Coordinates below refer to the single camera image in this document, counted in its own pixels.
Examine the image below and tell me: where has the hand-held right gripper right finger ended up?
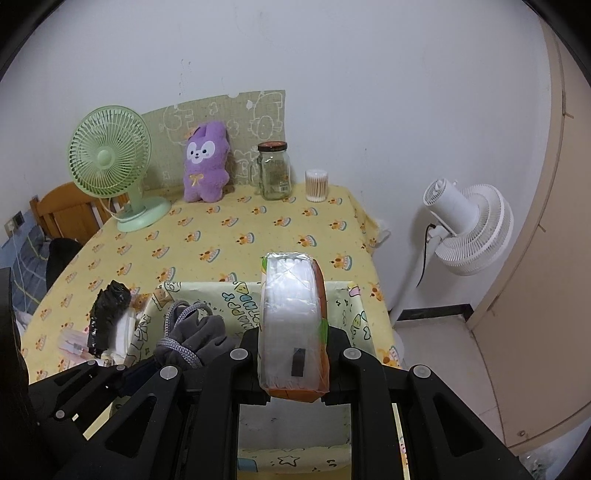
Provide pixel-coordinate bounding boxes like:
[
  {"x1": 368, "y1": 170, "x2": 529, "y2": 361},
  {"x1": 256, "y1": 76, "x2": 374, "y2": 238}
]
[{"x1": 322, "y1": 328, "x2": 536, "y2": 480}]

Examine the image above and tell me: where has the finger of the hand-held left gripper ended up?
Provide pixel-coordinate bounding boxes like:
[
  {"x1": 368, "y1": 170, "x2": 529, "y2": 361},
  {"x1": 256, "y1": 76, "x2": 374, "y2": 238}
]
[{"x1": 28, "y1": 361, "x2": 125, "y2": 423}]

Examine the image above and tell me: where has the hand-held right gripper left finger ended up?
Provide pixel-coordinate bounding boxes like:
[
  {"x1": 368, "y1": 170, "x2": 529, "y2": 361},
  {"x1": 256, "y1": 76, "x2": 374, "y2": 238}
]
[{"x1": 48, "y1": 328, "x2": 271, "y2": 480}]

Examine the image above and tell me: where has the yellow printed storage box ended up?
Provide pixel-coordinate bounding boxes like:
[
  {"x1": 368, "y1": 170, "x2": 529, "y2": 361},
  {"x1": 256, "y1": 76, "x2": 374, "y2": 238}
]
[{"x1": 111, "y1": 279, "x2": 407, "y2": 480}]

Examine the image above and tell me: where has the clear cotton pad packet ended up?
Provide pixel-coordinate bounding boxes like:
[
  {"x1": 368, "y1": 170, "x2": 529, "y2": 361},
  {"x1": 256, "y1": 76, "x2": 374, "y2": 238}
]
[{"x1": 259, "y1": 251, "x2": 329, "y2": 403}]

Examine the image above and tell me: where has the white tissue pack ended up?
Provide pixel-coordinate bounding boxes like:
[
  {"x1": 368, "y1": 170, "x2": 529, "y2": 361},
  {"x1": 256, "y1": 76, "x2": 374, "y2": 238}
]
[{"x1": 108, "y1": 307, "x2": 139, "y2": 354}]

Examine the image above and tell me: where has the black bundle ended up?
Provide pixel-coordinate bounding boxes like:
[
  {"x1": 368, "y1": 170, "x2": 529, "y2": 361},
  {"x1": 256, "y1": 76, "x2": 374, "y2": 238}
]
[{"x1": 88, "y1": 281, "x2": 132, "y2": 357}]

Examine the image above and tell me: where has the black cloth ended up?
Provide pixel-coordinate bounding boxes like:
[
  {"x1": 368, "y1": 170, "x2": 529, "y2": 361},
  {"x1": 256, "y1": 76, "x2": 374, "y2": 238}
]
[{"x1": 46, "y1": 237, "x2": 84, "y2": 291}]

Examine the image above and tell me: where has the blue plaid pillow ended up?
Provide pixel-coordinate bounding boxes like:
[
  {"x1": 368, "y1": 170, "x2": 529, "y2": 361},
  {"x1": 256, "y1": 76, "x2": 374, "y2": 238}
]
[{"x1": 0, "y1": 228, "x2": 51, "y2": 315}]

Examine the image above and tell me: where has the yellow printed tablecloth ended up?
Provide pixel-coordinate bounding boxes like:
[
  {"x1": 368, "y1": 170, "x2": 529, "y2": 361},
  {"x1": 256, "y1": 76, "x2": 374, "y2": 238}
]
[{"x1": 21, "y1": 182, "x2": 402, "y2": 384}]

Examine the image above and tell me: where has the wooden headboard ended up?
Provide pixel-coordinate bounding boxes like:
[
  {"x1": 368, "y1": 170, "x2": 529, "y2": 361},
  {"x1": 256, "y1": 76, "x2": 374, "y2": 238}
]
[{"x1": 30, "y1": 181, "x2": 132, "y2": 245}]

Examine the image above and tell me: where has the cotton swab container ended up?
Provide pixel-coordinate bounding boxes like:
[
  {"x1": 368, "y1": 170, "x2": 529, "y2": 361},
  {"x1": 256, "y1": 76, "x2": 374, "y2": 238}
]
[{"x1": 305, "y1": 168, "x2": 330, "y2": 202}]

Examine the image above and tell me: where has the glass jar with lid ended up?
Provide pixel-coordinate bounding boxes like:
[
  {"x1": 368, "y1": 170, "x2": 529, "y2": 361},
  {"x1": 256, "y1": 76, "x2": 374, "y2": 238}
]
[{"x1": 249, "y1": 141, "x2": 291, "y2": 201}]

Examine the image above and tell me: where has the purple plush toy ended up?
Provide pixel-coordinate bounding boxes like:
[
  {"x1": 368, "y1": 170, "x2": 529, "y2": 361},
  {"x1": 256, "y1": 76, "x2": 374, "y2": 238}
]
[{"x1": 183, "y1": 121, "x2": 232, "y2": 204}]

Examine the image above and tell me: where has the white standing fan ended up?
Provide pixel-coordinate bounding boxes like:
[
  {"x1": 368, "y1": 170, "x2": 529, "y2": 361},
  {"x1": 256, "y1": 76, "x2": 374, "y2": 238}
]
[{"x1": 390, "y1": 176, "x2": 515, "y2": 365}]

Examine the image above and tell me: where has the beige door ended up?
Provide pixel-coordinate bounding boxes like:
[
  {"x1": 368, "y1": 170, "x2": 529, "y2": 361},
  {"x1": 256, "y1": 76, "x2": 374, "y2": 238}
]
[{"x1": 466, "y1": 18, "x2": 591, "y2": 457}]

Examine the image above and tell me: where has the green desk fan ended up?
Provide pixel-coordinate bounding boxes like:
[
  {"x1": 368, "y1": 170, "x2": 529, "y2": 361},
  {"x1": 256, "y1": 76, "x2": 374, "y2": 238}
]
[{"x1": 67, "y1": 105, "x2": 172, "y2": 233}]

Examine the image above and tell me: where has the green printed mat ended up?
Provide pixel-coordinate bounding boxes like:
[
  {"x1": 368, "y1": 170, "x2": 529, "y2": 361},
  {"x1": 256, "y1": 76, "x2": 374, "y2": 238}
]
[{"x1": 141, "y1": 90, "x2": 287, "y2": 192}]

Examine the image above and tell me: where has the grey cloth with cord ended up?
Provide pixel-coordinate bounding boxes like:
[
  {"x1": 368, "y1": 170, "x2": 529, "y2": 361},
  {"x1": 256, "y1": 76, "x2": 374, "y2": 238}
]
[{"x1": 154, "y1": 300, "x2": 238, "y2": 370}]

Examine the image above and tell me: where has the black fan cable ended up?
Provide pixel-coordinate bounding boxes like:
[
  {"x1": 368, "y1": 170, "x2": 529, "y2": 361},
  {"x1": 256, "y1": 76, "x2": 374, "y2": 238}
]
[{"x1": 417, "y1": 224, "x2": 438, "y2": 289}]

